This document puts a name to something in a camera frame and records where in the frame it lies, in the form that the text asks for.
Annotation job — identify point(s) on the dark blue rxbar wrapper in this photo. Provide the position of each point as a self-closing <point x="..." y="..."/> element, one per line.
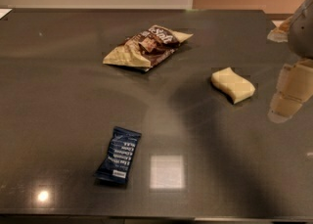
<point x="121" y="150"/>

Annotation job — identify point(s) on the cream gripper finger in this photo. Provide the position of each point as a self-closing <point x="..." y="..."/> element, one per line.
<point x="280" y="32"/>
<point x="294" y="88"/>

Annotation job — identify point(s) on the brown and cream snack bag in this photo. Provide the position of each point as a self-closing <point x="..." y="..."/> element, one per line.
<point x="146" y="49"/>

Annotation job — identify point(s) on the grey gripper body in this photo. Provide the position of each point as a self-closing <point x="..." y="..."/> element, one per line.
<point x="302" y="37"/>

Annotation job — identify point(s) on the pale yellow sponge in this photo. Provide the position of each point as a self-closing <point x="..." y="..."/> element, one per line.
<point x="232" y="84"/>

